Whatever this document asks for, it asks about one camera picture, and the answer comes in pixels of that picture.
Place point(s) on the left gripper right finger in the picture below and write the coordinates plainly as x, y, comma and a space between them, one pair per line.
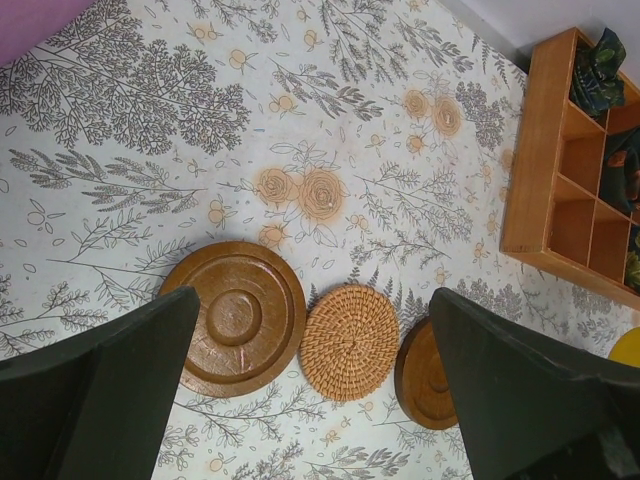
532, 407

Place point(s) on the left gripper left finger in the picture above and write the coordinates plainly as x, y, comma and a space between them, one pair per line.
95, 405

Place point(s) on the dark brown wooden coaster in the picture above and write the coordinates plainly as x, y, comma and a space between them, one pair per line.
420, 381
251, 319

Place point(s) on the yellow mug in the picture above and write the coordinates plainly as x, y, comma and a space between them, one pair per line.
627, 349

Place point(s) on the woven rattan coaster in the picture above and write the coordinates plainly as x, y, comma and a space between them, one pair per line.
350, 343

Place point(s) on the orange compartment organizer box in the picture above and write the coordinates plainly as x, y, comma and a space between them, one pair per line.
555, 218

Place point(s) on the rolled dark sock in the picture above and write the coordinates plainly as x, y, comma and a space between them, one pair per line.
619, 183
596, 86

